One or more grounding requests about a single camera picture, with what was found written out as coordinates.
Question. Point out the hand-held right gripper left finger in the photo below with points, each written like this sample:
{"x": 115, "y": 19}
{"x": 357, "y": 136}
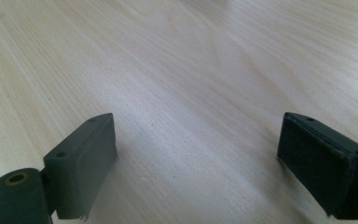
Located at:
{"x": 80, "y": 165}

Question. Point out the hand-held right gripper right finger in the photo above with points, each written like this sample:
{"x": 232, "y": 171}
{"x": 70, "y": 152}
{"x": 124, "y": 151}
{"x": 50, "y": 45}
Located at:
{"x": 317, "y": 161}

